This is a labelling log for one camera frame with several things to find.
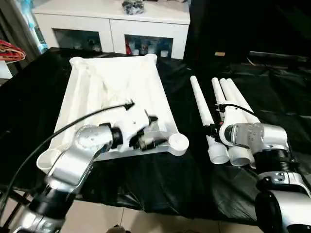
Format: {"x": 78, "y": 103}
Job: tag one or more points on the white plastic table leg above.
{"x": 201, "y": 107}
{"x": 239, "y": 158}
{"x": 227, "y": 92}
{"x": 237, "y": 92}

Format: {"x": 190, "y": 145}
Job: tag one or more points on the white plastic table top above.
{"x": 116, "y": 87}

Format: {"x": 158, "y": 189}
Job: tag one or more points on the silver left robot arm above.
{"x": 73, "y": 165}

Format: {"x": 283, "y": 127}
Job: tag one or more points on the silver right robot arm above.
{"x": 262, "y": 141}

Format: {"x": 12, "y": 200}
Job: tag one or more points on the black plastic mat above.
{"x": 170, "y": 194}

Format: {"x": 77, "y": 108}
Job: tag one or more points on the small tan tag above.
{"x": 220, "y": 54}

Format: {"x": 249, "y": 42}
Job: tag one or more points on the black metal bar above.
{"x": 282, "y": 56}

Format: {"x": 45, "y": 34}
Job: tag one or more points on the white cabinet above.
{"x": 112, "y": 19}

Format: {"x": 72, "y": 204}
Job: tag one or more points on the grey crumpled bundle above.
{"x": 132, "y": 6}

